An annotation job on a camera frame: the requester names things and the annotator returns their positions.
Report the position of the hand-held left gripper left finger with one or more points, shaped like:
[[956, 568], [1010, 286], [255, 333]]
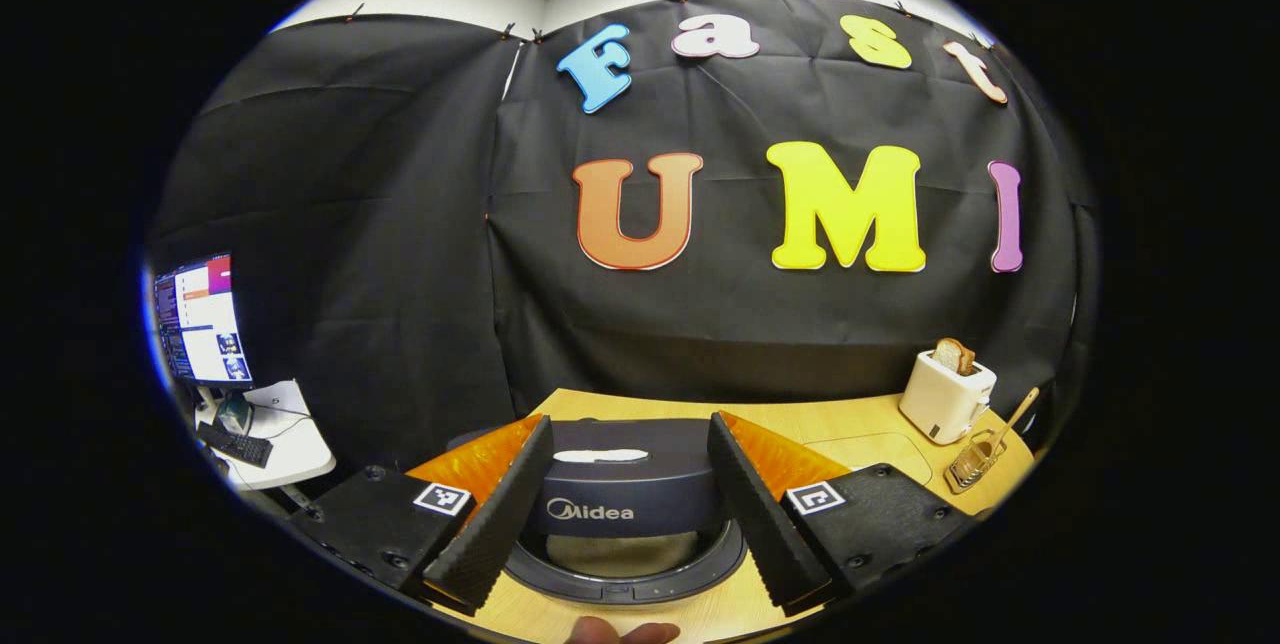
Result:
[[505, 524]]

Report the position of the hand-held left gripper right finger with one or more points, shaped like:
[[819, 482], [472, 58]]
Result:
[[755, 524]]

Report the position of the computer monitor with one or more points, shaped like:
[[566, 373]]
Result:
[[200, 324]]

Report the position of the white toaster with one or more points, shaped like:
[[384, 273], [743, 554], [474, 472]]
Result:
[[940, 399]]

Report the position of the black keyboard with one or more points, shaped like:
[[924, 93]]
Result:
[[235, 446]]

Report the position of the black backdrop cloth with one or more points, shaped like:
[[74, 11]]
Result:
[[400, 274]]

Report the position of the clear plastic container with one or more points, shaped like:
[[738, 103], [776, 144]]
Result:
[[880, 449]]

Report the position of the silver black rice cooker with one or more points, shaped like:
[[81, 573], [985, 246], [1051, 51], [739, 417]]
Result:
[[630, 489]]

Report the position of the toasted bread slice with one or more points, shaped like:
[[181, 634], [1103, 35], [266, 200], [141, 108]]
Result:
[[952, 356]]

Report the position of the white side table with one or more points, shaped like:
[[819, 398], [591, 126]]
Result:
[[300, 449]]

